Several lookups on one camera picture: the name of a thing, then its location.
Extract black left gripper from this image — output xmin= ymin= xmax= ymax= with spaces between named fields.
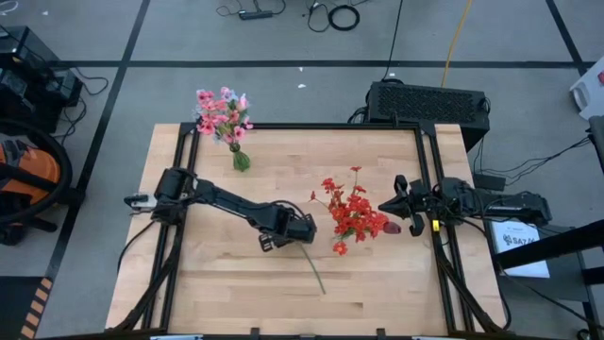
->
xmin=258 ymin=214 xmax=316 ymax=253

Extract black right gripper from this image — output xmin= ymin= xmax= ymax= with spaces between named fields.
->
xmin=377 ymin=174 xmax=447 ymax=238

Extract dense red flower bunch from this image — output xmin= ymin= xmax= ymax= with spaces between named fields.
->
xmin=329 ymin=193 xmax=391 ymax=256

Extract sparse red flower bunch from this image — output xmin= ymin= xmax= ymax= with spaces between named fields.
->
xmin=309 ymin=164 xmax=374 ymax=223

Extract pink veined flower bunch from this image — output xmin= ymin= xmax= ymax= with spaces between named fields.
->
xmin=193 ymin=86 xmax=255 ymax=145

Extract pale blue flower bunch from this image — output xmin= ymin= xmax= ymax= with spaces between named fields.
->
xmin=192 ymin=87 xmax=242 ymax=143

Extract green glass vase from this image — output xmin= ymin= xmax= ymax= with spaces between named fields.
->
xmin=229 ymin=143 xmax=253 ymax=174

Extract black power adapter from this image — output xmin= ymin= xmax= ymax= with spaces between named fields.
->
xmin=473 ymin=173 xmax=508 ymax=191

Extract black computer case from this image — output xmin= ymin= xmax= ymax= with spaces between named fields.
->
xmin=366 ymin=79 xmax=491 ymax=153

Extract white printed paper sheet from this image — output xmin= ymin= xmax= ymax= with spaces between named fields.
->
xmin=490 ymin=219 xmax=551 ymax=280

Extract black metal stand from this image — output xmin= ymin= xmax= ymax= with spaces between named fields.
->
xmin=493 ymin=115 xmax=604 ymax=340

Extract white box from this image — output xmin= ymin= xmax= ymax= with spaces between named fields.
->
xmin=569 ymin=56 xmax=604 ymax=122

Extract black power strip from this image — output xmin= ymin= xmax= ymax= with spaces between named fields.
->
xmin=238 ymin=9 xmax=275 ymax=21

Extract orange black vacuum cleaner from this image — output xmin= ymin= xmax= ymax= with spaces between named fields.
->
xmin=0 ymin=117 xmax=81 ymax=247

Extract black mat hazard striped edge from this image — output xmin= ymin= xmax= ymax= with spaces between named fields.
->
xmin=0 ymin=276 xmax=54 ymax=340

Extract black equipment case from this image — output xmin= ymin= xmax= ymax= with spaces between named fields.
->
xmin=0 ymin=25 xmax=60 ymax=72
xmin=0 ymin=68 xmax=85 ymax=134

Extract black metal table frame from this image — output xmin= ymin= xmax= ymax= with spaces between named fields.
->
xmin=106 ymin=106 xmax=515 ymax=340

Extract long black cable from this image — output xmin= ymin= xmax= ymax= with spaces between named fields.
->
xmin=380 ymin=0 xmax=405 ymax=81

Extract yellow cable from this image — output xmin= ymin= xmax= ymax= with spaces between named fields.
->
xmin=440 ymin=0 xmax=475 ymax=90

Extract coiled black cable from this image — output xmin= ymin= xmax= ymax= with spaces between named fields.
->
xmin=327 ymin=4 xmax=361 ymax=33

